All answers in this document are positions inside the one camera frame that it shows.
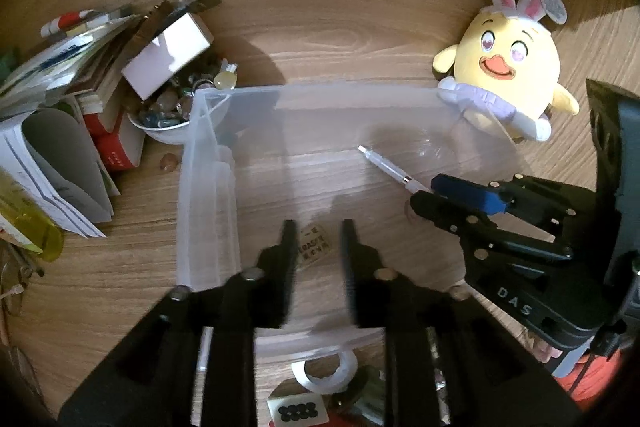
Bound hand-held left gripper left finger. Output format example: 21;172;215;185
57;219;301;427

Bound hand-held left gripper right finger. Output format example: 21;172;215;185
340;219;583;427

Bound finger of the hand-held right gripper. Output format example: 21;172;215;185
409;191;573;262
431;173;601;240

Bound white clear pen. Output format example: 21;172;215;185
357;145;426;196

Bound clear plastic storage box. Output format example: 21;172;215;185
176;79;523;365

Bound person's right forearm orange sleeve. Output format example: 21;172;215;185
555;347;626;404

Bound person's right hand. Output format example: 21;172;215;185
522;329;563;365

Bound white tape roll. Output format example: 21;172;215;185
292;349;359;393

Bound yellow chick plush bunny ears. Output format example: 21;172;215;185
432;0;581;142

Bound white tile with black dots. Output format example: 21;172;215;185
267;396;329;427

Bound pale yellow small bottle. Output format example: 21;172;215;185
214;61;239;92

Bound red book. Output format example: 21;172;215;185
82;98;147;171

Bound small white cardboard box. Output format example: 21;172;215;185
121;13;211;100

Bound white folded paper stack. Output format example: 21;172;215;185
0;107;122;239

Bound yellow green spray bottle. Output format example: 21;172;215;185
0;169;65;263

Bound brown cardboard carton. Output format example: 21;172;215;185
127;0;222;58

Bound stack of booklets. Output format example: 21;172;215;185
0;14;146;98

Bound red white marker pen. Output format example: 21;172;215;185
41;8;129;36

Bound white cable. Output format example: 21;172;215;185
0;284;25;306

